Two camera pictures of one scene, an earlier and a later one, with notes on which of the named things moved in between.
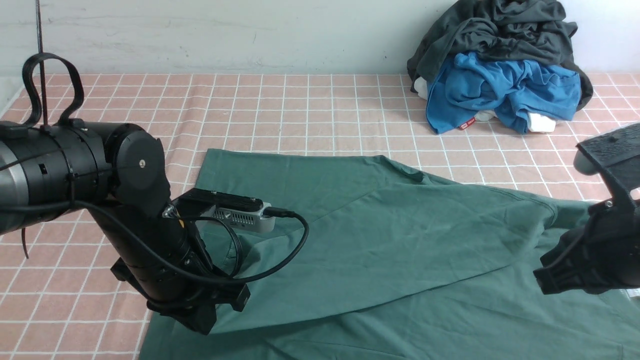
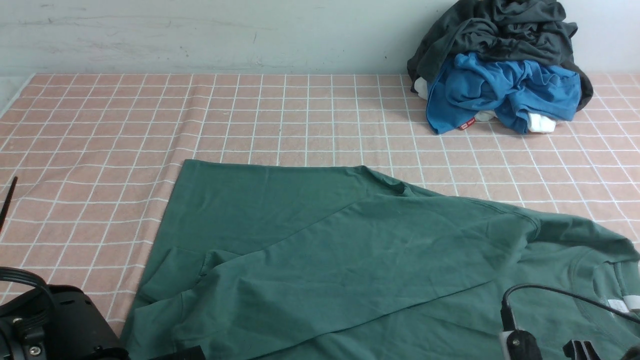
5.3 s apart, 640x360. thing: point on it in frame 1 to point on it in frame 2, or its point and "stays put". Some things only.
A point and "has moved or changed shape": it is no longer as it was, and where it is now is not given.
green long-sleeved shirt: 393,268 has moved or changed shape
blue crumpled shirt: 472,87 stays put
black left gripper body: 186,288 to 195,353
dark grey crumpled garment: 537,30 stays put
